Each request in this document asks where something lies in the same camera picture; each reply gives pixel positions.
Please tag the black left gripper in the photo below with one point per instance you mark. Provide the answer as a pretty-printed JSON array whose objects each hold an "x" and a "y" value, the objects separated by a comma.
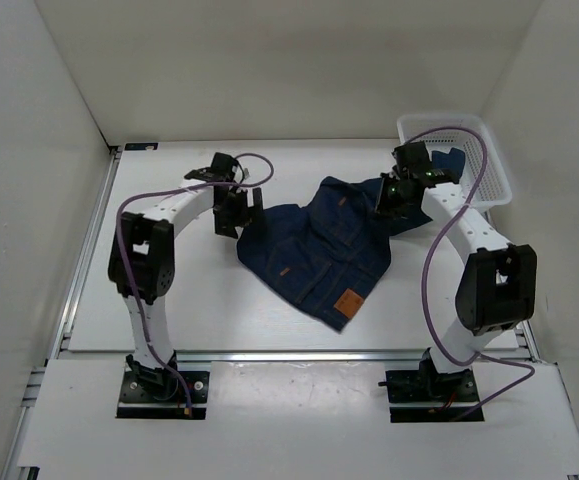
[{"x": 225, "y": 226}]

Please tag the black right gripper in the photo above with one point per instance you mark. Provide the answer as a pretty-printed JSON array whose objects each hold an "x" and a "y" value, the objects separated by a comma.
[{"x": 383, "y": 207}]

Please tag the dark blue denim trousers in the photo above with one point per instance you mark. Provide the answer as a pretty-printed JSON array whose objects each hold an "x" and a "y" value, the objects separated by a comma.
[{"x": 326, "y": 258}]

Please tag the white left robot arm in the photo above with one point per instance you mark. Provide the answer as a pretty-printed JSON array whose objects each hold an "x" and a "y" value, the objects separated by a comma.
[{"x": 142, "y": 259}]

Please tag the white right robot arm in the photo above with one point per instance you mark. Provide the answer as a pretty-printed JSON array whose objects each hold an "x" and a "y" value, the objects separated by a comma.
[{"x": 498, "y": 284}]

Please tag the white perforated plastic basket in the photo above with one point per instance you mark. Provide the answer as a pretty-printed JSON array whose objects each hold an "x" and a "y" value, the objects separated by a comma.
[{"x": 442, "y": 132}]

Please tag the dark label sticker on table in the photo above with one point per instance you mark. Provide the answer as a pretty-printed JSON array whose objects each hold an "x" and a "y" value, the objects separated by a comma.
[{"x": 141, "y": 146}]

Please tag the aluminium left side rail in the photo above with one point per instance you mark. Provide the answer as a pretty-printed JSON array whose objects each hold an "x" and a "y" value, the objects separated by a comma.
[{"x": 68, "y": 311}]

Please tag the aluminium rail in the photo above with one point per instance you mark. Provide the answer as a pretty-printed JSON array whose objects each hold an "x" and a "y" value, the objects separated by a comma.
[
  {"x": 521, "y": 353},
  {"x": 68, "y": 311}
]

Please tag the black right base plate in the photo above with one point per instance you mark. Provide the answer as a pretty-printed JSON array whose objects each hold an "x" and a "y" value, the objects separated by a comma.
[{"x": 448, "y": 398}]

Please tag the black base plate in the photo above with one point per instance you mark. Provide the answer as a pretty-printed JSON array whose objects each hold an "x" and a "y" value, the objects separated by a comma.
[
  {"x": 448, "y": 398},
  {"x": 155, "y": 394}
]

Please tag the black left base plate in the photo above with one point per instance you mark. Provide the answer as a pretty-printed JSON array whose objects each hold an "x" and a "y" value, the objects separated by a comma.
[{"x": 155, "y": 394}]

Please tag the aluminium front rail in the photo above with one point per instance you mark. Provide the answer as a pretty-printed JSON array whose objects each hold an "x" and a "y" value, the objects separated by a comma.
[{"x": 521, "y": 353}]

